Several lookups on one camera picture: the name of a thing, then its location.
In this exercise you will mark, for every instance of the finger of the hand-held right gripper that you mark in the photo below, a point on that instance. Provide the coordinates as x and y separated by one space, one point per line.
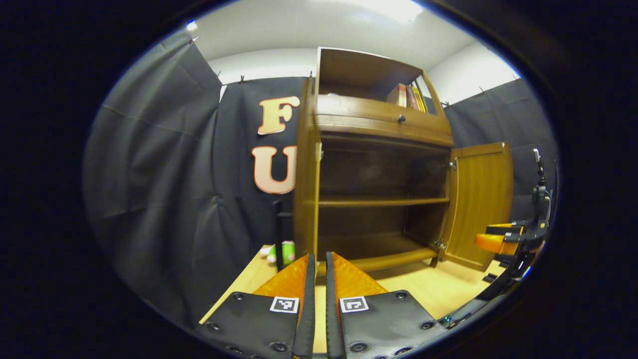
506 228
496 243

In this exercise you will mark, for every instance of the dark red book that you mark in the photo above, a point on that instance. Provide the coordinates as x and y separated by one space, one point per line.
412 97

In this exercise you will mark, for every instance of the green plush toy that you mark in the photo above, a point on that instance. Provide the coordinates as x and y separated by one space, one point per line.
288 251

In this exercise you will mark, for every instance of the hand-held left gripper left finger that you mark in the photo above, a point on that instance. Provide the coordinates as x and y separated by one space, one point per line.
279 329

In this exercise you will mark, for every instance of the black backdrop cloth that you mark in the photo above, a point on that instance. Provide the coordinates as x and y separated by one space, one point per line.
159 174

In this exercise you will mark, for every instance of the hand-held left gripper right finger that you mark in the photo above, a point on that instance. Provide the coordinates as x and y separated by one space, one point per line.
369 329

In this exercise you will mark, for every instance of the small ceiling light panel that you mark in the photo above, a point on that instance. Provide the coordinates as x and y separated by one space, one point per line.
192 25

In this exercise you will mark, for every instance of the large ceiling light panel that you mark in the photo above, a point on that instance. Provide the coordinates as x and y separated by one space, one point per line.
389 7

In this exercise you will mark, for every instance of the wooden inner cabinet shelf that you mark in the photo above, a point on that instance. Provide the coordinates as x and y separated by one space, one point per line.
384 202

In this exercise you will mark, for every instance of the wooden double-door shoe cabinet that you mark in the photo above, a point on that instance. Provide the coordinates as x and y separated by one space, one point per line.
379 119

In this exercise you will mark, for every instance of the cream and red book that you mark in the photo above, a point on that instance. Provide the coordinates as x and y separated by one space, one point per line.
398 94

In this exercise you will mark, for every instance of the wooden cabinet door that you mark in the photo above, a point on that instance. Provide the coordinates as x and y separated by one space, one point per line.
306 189
478 204

